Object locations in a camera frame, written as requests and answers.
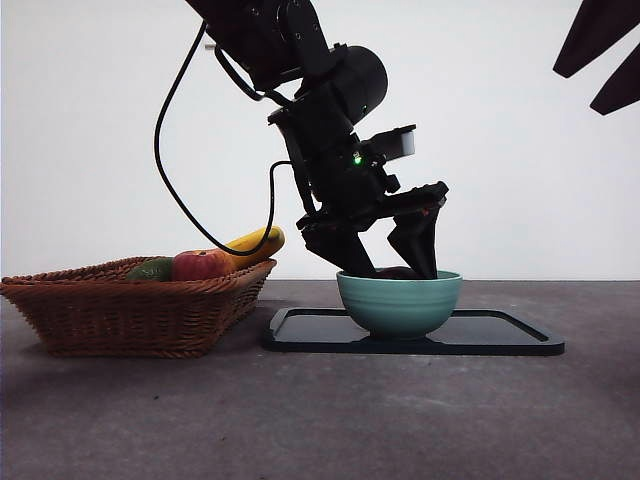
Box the short black left arm cable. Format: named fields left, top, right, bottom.
left=214, top=47, right=301, bottom=104

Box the red apple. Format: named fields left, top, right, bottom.
left=171, top=249, right=226, bottom=282

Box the dark purple plum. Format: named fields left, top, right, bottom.
left=373, top=266, right=424, bottom=280

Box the teal ribbed bowl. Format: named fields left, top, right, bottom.
left=335, top=269, right=464, bottom=343

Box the black rectangular tray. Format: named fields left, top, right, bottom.
left=262, top=307, right=567, bottom=357

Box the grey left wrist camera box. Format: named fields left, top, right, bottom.
left=358, top=124, right=418, bottom=165

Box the green fruit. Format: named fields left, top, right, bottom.
left=124, top=256, right=176, bottom=282

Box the yellow banana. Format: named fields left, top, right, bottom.
left=219, top=225, right=286, bottom=271

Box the long black left arm cable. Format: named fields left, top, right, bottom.
left=153, top=19, right=294, bottom=251

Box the brown wicker basket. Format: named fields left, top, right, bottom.
left=0, top=256, right=279, bottom=359

